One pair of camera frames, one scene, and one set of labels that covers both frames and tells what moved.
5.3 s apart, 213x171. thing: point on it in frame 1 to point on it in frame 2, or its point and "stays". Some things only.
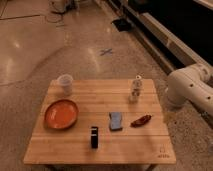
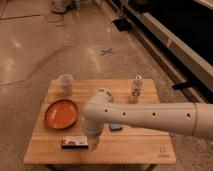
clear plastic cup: x=66 y=82 stays
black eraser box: x=94 y=137 to x=75 y=142
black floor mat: x=123 y=24 stays
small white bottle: x=137 y=87 stays
